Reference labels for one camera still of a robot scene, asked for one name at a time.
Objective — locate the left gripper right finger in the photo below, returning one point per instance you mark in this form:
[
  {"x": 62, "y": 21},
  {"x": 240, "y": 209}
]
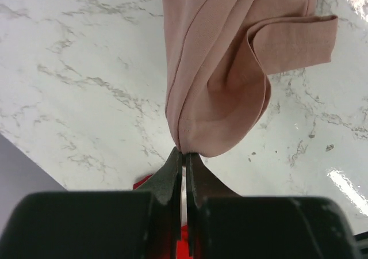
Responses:
[{"x": 201, "y": 184}]

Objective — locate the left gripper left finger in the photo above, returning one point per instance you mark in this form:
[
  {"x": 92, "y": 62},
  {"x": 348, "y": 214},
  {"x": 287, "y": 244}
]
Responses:
[{"x": 165, "y": 186}]

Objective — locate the pink t shirt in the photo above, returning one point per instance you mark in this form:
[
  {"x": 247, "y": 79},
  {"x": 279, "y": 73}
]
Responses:
[{"x": 220, "y": 54}]

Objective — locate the red folded t shirt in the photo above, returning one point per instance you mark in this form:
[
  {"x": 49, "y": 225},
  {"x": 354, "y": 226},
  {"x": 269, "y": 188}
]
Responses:
[{"x": 182, "y": 251}]

